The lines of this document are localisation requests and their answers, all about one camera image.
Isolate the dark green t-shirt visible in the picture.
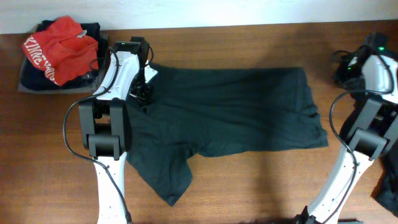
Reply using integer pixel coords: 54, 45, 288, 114
126, 64, 328, 206

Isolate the black garment white logo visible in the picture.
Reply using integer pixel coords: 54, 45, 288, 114
334, 52, 398, 217

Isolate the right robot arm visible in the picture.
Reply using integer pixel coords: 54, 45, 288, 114
292, 32, 397, 223

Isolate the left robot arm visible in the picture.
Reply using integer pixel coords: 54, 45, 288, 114
78, 37, 157, 223

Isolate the grey folded garment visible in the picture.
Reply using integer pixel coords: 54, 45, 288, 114
20, 29, 103, 91

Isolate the red folded shirt white lettering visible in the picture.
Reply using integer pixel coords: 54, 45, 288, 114
22, 16, 98, 86

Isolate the navy folded garment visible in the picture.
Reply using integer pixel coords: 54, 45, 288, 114
20, 22, 108, 91

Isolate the left black camera cable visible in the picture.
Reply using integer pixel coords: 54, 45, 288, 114
62, 45, 155, 224

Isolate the black camera cable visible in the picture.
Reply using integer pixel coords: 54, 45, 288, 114
328, 45, 396, 224
62, 45, 155, 224

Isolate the right black camera cable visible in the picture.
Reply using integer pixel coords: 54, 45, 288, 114
328, 45, 396, 224

